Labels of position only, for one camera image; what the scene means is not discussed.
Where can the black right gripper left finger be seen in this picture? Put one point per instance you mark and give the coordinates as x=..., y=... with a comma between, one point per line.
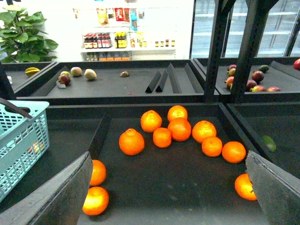
x=57, y=202

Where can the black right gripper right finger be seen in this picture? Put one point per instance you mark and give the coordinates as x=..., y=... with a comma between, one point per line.
x=277, y=191

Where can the light blue plastic basket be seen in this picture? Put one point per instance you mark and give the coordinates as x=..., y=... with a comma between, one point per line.
x=24, y=138

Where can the green avocado upper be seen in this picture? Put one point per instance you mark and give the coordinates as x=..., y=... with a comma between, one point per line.
x=269, y=143

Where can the black avocado tray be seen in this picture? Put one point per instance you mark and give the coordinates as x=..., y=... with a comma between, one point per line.
x=280, y=121

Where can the green avocado left tray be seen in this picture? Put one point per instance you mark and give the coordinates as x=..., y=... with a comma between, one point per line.
x=264, y=68

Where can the orange tangerine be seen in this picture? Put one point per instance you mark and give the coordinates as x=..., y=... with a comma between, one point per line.
x=244, y=187

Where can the tangerine far right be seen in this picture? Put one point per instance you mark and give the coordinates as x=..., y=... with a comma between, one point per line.
x=234, y=152

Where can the tangerine right middle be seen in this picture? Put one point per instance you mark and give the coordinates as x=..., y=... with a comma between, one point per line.
x=212, y=146

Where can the tangerine large front left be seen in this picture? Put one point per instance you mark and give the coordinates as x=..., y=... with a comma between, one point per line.
x=131, y=142

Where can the tangerine right upper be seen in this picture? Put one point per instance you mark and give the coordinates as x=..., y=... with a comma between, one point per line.
x=202, y=130

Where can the dark purple fruit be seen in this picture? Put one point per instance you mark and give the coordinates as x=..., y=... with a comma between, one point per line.
x=257, y=76
x=250, y=84
x=231, y=67

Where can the upper black fruit tray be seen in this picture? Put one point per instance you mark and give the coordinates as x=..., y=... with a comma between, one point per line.
x=281, y=74

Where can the black tangerine tray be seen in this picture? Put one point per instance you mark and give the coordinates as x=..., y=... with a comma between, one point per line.
x=178, y=185

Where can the dark purple fruit centre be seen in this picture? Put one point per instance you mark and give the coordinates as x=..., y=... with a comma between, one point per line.
x=257, y=76

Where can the tangerine small centre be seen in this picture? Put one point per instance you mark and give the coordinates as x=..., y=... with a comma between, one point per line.
x=162, y=137

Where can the tangerine top left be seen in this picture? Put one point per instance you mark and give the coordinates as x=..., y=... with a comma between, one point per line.
x=150, y=121

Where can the dark purple mangosteen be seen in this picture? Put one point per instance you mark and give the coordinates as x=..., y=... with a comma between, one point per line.
x=64, y=79

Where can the red apple left tray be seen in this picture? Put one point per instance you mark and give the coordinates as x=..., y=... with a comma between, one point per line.
x=296, y=65

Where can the dark purple fruit back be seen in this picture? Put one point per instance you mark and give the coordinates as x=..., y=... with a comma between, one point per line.
x=231, y=67

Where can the beige pink fruit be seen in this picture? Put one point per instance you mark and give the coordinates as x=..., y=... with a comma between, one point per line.
x=90, y=74

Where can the pale green red fruit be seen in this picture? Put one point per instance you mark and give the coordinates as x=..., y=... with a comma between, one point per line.
x=76, y=71

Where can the yellow starfruit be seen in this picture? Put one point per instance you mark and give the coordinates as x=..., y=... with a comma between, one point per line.
x=31, y=71

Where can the brown small fruit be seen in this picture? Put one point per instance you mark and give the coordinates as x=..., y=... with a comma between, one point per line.
x=124, y=74

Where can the black triangular divider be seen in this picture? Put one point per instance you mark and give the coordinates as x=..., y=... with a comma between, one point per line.
x=162, y=82
x=150, y=88

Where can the upper middle black tray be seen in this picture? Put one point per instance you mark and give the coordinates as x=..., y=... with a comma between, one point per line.
x=184, y=84

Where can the dark sauce bottles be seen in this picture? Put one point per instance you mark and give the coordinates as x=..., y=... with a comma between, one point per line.
x=97, y=40

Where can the green potted plant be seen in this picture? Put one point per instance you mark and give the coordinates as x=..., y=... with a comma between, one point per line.
x=23, y=38

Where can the white grocery shelf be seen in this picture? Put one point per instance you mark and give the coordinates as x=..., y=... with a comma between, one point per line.
x=137, y=32

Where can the black shelf frame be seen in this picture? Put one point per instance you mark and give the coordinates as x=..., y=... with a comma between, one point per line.
x=237, y=31

